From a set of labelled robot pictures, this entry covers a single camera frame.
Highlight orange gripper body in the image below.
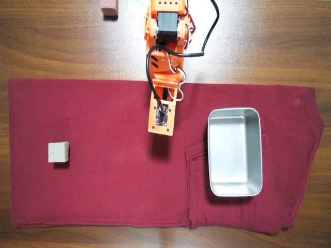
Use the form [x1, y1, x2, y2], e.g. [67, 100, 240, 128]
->
[151, 70, 186, 102]

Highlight white sponge cube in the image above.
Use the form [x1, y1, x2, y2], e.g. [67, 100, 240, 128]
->
[48, 141, 70, 163]

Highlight reddish brown block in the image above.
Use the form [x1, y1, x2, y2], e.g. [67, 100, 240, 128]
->
[100, 0, 120, 18]

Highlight pink cloth mat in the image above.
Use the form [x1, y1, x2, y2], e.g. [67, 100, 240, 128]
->
[8, 78, 325, 235]

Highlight rectangular stainless steel tray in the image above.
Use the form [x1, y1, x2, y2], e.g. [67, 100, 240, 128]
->
[207, 107, 263, 197]

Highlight white and red servo wires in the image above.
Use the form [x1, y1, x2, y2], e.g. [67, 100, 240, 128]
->
[167, 10, 198, 102]

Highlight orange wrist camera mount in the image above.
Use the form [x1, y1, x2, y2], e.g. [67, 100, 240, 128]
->
[147, 99, 177, 136]

